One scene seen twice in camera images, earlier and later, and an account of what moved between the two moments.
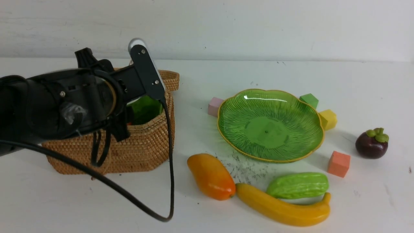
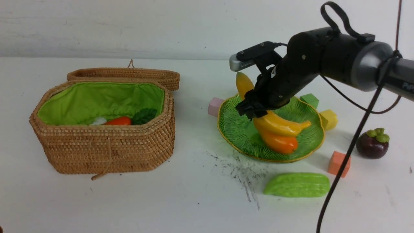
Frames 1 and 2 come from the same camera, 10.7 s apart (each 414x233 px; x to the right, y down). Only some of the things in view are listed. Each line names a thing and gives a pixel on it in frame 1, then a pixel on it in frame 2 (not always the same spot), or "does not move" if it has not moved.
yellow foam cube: [329, 119] does not move
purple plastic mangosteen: [373, 144] does not move
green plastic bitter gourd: [298, 185] does not move
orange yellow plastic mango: [212, 178] -> [284, 144]
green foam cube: [309, 98] does not move
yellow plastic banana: [300, 216] -> [275, 123]
